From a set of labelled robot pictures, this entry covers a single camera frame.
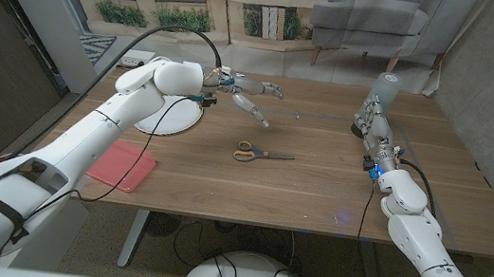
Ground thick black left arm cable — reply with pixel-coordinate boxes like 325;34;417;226
7;6;229;187

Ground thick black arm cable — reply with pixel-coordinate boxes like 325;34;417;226
7;6;229;187
393;157;445;218

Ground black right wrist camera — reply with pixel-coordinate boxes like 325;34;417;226
359;154;383;182

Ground pink plastic tray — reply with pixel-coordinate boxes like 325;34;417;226
83;136;160;196

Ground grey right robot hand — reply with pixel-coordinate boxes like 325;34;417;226
347;92;411;174

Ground white power strip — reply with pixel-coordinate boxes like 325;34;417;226
118;47;157;71

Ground grey yellow handled scissors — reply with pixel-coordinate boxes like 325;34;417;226
231;139;298;170

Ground frosted plastic bottle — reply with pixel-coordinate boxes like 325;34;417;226
349;68;405;143

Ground white paper plate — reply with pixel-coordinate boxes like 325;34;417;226
132;89;207;142

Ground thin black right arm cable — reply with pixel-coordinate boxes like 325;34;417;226
350;177;391;277

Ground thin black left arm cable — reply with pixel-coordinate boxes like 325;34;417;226
0;74;196;277

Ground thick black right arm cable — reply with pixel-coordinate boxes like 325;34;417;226
393;157;445;218

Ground black round ribbed object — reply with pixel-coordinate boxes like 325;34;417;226
143;211;182;239

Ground white table leg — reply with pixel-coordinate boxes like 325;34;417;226
116;207;152;271

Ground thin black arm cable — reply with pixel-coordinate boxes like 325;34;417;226
350;177;391;277
0;74;196;277

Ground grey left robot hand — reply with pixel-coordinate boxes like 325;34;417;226
198;65;288;130

